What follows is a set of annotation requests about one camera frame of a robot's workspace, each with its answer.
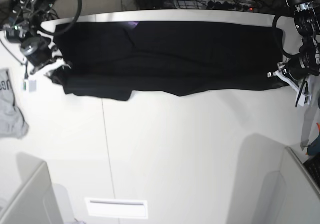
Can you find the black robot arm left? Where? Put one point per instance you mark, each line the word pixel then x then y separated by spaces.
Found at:
pixel 307 24

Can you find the white partition panel right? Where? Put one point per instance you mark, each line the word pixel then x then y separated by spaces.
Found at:
pixel 302 196

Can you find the grey printed T-shirt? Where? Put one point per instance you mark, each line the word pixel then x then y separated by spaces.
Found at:
pixel 12 121

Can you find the white partition panel left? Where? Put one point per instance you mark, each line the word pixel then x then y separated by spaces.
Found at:
pixel 34 202

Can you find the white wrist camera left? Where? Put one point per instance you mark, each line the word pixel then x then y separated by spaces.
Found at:
pixel 303 94

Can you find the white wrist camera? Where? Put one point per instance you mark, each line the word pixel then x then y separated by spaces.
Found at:
pixel 303 94
pixel 29 85

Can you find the black keyboard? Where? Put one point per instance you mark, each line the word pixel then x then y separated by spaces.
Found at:
pixel 313 167

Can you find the black T-shirt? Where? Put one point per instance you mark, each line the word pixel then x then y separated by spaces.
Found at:
pixel 113 59

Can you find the white partition panel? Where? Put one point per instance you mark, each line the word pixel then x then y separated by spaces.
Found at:
pixel 302 196
pixel 34 202

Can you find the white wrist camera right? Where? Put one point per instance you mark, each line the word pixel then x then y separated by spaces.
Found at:
pixel 29 85

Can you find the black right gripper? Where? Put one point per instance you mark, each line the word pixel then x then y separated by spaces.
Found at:
pixel 43 59

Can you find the black power strip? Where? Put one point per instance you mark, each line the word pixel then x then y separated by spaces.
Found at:
pixel 228 6

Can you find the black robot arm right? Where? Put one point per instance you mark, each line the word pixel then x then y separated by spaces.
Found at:
pixel 24 28

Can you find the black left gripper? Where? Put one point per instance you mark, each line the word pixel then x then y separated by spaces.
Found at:
pixel 291 72

